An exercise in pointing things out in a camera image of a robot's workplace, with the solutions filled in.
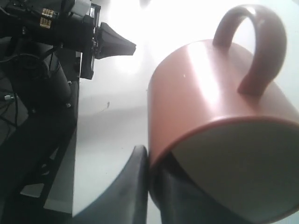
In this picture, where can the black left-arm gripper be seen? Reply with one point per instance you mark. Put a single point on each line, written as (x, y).
(75, 26)

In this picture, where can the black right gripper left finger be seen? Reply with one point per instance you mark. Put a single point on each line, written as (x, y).
(125, 201)

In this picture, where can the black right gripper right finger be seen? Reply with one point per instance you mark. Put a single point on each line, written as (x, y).
(180, 201)

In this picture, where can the pink ceramic mug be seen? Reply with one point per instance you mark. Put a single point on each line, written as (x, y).
(214, 105)

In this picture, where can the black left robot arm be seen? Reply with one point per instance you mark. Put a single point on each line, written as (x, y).
(30, 157)

